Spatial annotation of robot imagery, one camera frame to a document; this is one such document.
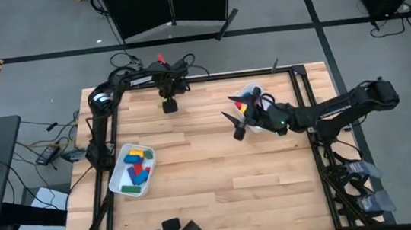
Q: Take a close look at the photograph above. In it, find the black floor cable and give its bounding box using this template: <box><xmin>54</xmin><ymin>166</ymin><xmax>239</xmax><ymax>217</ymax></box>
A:
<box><xmin>89</xmin><ymin>0</ymin><xmax>141</xmax><ymax>72</ymax></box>

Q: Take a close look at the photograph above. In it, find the black partition panel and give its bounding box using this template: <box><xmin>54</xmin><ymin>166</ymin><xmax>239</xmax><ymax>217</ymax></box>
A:
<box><xmin>100</xmin><ymin>0</ymin><xmax>243</xmax><ymax>53</ymax></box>

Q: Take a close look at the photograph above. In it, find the black tower cable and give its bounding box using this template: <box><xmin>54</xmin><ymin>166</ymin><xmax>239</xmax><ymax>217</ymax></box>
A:
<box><xmin>366</xmin><ymin>1</ymin><xmax>411</xmax><ymax>40</ymax></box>

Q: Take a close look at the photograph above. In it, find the long green block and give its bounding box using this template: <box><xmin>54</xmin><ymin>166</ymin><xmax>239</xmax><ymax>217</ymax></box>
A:
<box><xmin>119</xmin><ymin>183</ymin><xmax>142</xmax><ymax>196</ymax></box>

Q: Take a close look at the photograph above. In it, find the grey weight bag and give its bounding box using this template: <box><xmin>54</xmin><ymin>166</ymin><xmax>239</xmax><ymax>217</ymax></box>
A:
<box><xmin>344</xmin><ymin>157</ymin><xmax>384</xmax><ymax>183</ymax></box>
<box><xmin>355</xmin><ymin>189</ymin><xmax>397</xmax><ymax>217</ymax></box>

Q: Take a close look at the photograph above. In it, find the black power adapter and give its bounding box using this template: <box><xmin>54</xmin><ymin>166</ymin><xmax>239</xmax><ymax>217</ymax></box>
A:
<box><xmin>33</xmin><ymin>144</ymin><xmax>62</xmax><ymax>168</ymax></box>

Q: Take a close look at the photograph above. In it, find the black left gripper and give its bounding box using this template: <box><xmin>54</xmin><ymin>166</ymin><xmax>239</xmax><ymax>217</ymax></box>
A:
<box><xmin>156</xmin><ymin>74</ymin><xmax>193</xmax><ymax>115</ymax></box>

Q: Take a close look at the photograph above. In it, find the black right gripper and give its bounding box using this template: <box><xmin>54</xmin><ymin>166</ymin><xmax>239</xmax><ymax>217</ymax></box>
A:
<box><xmin>219</xmin><ymin>84</ymin><xmax>282</xmax><ymax>143</ymax></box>

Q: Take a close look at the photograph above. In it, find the white plastic storage bin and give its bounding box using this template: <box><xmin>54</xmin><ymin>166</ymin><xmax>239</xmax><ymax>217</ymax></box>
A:
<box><xmin>104</xmin><ymin>139</ymin><xmax>161</xmax><ymax>201</ymax></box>
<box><xmin>229</xmin><ymin>79</ymin><xmax>281</xmax><ymax>136</ymax></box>

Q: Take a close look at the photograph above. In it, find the white paper sheet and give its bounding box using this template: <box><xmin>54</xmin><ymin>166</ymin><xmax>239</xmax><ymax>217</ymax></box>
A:
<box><xmin>11</xmin><ymin>184</ymin><xmax>74</xmax><ymax>230</ymax></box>

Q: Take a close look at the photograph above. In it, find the long dark blue block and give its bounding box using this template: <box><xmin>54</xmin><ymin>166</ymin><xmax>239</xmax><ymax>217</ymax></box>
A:
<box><xmin>126</xmin><ymin>166</ymin><xmax>139</xmax><ymax>185</ymax></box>

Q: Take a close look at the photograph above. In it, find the grey power box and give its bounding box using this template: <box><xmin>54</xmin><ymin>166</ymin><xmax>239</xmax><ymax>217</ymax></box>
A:
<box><xmin>59</xmin><ymin>149</ymin><xmax>88</xmax><ymax>165</ymax></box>

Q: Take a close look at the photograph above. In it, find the black aluminium table frame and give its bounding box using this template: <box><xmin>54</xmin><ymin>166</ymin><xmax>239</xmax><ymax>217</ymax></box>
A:
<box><xmin>49</xmin><ymin>58</ymin><xmax>379</xmax><ymax>230</ymax></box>

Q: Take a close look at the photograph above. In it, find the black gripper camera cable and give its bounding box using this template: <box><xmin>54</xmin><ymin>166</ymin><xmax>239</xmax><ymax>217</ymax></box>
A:
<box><xmin>258</xmin><ymin>91</ymin><xmax>279</xmax><ymax>112</ymax></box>

